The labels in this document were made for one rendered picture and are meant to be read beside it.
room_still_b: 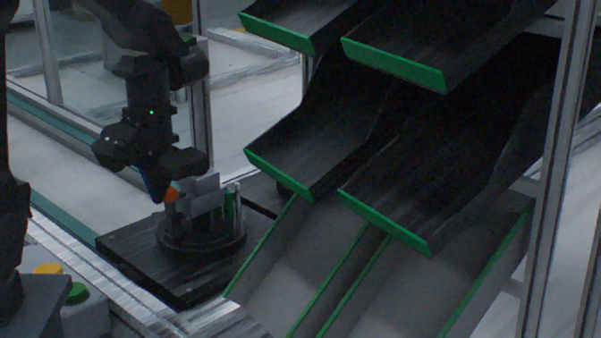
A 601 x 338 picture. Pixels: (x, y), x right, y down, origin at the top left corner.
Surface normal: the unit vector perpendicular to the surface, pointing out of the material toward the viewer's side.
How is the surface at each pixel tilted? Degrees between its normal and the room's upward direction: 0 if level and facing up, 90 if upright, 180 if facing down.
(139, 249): 0
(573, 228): 0
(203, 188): 90
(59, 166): 0
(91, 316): 90
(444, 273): 45
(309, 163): 25
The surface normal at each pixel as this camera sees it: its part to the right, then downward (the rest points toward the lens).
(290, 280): -0.58, -0.47
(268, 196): 0.00, -0.90
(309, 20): -0.35, -0.72
